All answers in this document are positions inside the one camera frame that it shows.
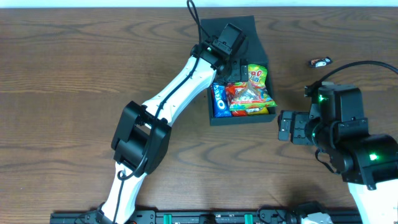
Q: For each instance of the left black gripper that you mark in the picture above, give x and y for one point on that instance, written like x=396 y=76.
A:
x=236 y=72

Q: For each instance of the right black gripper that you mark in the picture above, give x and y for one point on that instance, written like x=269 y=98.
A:
x=296 y=127

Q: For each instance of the black gift box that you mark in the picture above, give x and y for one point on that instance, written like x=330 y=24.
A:
x=252 y=51

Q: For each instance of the green Haribo gummy bag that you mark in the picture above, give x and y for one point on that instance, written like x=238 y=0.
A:
x=253 y=94

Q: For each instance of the red candy bag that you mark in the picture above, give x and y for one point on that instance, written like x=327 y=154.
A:
x=239 y=112

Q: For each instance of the blue Oreo cookie pack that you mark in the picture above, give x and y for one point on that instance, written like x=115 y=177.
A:
x=220 y=101

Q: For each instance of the yellow sweets bag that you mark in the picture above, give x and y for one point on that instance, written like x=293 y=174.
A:
x=257 y=111

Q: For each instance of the black Mars mini bar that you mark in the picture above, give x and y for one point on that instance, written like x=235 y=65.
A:
x=319 y=62

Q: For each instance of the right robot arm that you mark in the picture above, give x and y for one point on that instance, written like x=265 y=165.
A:
x=336 y=126

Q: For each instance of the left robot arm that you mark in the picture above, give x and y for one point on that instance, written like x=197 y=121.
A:
x=142 y=136

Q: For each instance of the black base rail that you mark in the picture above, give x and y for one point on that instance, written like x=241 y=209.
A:
x=310 y=212

